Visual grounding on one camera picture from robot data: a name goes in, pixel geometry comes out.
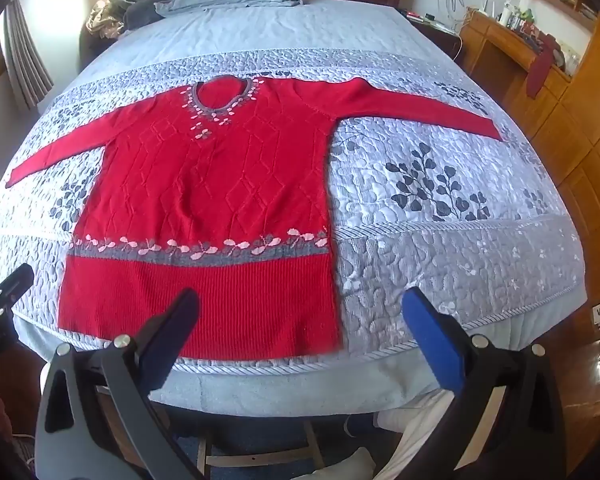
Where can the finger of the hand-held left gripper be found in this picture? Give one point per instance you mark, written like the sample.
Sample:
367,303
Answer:
10,285

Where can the pile of crumpled clothes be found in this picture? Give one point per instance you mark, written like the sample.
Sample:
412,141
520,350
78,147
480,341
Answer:
105,15

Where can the striped curtain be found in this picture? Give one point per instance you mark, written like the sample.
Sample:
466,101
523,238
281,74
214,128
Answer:
27,55

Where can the dark red hanging cloth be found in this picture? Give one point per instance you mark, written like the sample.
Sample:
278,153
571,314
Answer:
540,70

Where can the red knitted sweater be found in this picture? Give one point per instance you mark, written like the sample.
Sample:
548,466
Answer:
205,185

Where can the white bottles on desk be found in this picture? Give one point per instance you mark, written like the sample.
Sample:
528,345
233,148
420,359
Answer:
510,10

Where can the wooden desk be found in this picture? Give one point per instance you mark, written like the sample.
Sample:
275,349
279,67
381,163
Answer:
510,70

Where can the dark nightstand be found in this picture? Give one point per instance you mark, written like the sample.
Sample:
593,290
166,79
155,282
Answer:
432,32

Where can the grey floral quilt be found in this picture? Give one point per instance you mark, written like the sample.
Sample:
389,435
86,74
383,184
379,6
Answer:
430,240

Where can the dark grey garment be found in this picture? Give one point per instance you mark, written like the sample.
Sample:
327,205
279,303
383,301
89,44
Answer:
150,7

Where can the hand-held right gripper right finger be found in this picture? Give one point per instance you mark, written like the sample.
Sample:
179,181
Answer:
430,330

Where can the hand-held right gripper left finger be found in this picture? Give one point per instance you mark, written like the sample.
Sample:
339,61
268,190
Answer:
177,322

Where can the light blue bed sheet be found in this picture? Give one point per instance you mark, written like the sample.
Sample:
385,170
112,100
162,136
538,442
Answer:
280,390

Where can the wooden stool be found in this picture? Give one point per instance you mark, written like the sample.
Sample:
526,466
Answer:
260,440

